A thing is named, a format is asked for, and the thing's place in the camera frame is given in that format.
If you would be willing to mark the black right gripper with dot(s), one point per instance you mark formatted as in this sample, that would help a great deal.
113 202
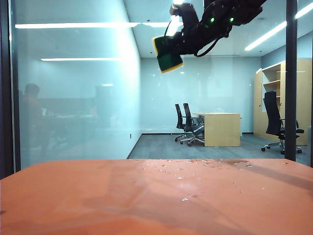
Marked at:
207 29

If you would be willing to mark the light wooden shelf cabinet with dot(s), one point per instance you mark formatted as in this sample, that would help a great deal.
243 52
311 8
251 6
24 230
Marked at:
258 102

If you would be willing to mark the long ceiling light strip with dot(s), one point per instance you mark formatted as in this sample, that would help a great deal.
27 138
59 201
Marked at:
265 35

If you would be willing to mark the dark metal frame post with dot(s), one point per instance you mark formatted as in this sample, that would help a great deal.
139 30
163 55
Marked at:
291 98

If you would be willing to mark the black mesh office chair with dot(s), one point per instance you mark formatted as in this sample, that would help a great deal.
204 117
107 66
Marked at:
189 124
179 120

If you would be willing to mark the clear glass partition pane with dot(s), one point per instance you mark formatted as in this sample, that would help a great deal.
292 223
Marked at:
73 110

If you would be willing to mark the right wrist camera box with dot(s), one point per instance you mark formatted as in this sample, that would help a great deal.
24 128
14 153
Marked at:
183 8

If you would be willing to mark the green and yellow sponge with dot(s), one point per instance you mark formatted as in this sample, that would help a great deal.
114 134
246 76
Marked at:
168 62

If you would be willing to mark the dark window frame edge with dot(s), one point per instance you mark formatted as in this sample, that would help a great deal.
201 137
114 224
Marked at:
6 85

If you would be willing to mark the black highback office chair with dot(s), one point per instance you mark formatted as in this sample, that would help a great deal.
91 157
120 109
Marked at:
272 117

